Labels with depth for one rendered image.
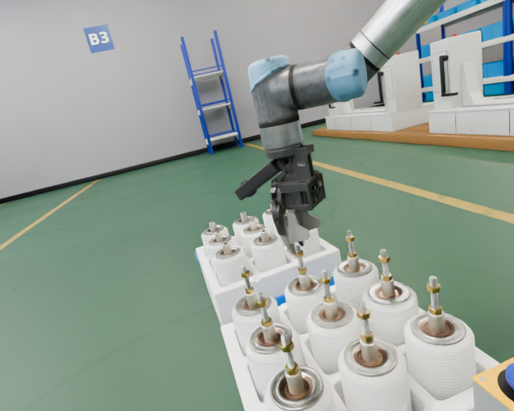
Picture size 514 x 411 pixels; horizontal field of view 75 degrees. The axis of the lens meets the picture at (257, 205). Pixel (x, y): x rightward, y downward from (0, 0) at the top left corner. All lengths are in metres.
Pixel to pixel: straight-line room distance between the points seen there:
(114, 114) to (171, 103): 1.04
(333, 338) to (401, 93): 3.36
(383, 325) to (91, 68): 6.61
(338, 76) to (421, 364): 0.45
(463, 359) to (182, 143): 6.38
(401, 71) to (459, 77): 0.74
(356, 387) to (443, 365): 0.13
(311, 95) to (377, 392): 0.44
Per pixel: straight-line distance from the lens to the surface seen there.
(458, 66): 3.26
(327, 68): 0.56
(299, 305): 0.71
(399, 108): 3.81
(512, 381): 0.44
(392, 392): 0.55
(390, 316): 0.67
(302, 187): 0.60
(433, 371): 0.61
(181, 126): 6.71
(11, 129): 7.27
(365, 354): 0.55
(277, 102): 0.59
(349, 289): 0.76
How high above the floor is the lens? 0.63
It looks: 16 degrees down
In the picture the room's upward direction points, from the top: 13 degrees counter-clockwise
